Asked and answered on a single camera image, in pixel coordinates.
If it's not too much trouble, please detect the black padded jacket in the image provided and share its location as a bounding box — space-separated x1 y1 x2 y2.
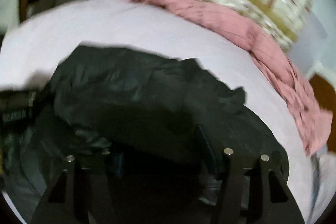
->
1 46 288 223

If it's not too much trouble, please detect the pink quilted blanket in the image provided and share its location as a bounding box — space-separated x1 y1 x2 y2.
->
122 0 334 156

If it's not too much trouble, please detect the white and wood headboard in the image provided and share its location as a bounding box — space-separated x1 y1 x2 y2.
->
306 61 335 115

